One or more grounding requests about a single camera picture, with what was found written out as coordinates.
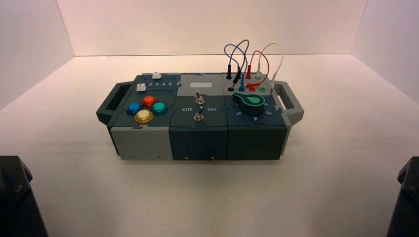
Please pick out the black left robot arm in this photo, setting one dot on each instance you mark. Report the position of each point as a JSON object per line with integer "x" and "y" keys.
{"x": 18, "y": 199}

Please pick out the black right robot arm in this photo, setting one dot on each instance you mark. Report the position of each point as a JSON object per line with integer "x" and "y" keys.
{"x": 404, "y": 199}

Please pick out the green dome push button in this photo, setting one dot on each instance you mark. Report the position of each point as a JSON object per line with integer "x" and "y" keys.
{"x": 159, "y": 108}

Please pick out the red dome push button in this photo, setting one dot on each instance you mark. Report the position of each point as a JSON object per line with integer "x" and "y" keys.
{"x": 149, "y": 101}

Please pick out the yellow dome push button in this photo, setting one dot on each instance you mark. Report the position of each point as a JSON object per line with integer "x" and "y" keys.
{"x": 144, "y": 116}

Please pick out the blue dome push button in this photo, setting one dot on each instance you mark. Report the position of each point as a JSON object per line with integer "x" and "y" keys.
{"x": 134, "y": 108}

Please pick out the grey and teal task box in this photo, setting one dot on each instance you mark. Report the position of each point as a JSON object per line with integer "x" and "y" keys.
{"x": 196, "y": 137}

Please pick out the small grey display screen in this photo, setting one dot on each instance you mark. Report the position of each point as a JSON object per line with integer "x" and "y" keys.
{"x": 200, "y": 85}

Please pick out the green rotary dial knob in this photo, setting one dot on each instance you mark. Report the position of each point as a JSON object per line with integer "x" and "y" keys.
{"x": 250, "y": 102}

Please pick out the white slider knob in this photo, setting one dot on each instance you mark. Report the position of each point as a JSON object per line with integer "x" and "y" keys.
{"x": 141, "y": 87}
{"x": 156, "y": 75}

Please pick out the metal toggle switch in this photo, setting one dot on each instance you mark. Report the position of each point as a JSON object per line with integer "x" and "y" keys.
{"x": 199, "y": 115}
{"x": 198, "y": 96}

